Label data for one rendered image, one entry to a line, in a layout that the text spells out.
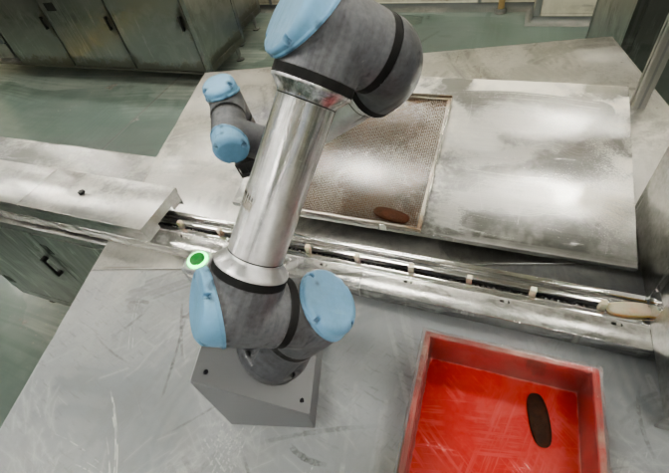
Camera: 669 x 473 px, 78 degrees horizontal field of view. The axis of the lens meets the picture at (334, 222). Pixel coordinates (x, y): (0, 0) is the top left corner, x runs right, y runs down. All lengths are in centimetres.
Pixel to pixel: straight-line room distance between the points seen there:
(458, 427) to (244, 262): 55
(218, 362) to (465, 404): 49
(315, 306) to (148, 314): 66
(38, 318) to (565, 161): 250
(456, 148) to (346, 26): 78
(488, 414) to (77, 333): 102
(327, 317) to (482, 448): 42
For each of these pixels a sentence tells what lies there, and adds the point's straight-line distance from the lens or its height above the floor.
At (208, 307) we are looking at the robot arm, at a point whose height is 125.
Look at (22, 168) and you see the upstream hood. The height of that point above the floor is 92.
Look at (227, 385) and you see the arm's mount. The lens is 81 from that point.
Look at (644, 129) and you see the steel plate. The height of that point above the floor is 82.
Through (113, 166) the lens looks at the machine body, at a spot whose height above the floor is 82.
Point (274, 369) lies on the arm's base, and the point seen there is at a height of 101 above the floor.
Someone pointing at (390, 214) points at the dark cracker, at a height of 90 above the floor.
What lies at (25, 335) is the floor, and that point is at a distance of 270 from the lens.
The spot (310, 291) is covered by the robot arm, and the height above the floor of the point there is 117.
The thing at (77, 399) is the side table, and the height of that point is 82.
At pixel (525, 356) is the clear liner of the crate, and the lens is 90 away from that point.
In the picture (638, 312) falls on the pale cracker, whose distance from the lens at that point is 111.
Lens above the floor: 172
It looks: 47 degrees down
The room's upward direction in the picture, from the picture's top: 11 degrees counter-clockwise
